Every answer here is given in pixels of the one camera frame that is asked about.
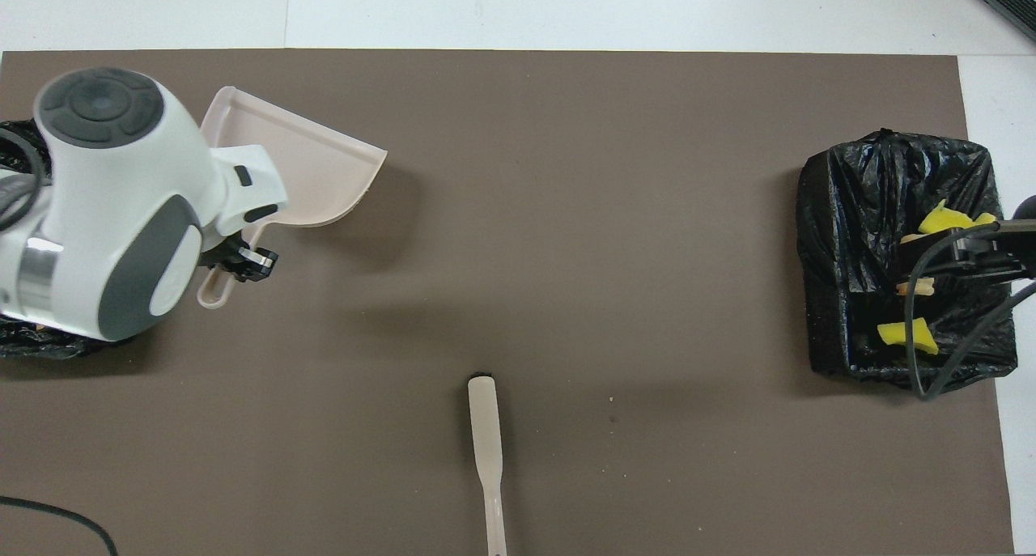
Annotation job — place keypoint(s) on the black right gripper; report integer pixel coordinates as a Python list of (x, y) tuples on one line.
[(999, 252)]

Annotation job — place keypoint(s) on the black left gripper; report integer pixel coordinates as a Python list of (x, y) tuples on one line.
[(220, 252)]

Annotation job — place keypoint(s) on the notched yellow sponge block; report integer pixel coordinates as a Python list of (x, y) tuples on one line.
[(943, 218)]

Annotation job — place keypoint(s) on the curved yellow sponge piece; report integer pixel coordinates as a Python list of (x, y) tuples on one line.
[(894, 332)]

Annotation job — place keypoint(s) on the beige plastic dustpan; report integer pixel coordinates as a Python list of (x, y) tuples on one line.
[(307, 176)]

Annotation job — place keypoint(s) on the beige hand brush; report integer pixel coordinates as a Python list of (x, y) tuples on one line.
[(484, 426)]

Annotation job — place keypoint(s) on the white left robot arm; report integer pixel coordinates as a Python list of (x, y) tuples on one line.
[(121, 184)]

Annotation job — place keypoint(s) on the open black bag-lined bin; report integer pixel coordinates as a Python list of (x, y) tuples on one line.
[(850, 216)]

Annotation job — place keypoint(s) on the black bag-covered bin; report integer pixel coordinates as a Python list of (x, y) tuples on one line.
[(32, 341)]

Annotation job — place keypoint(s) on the brown table mat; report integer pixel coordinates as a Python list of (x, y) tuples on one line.
[(566, 256)]

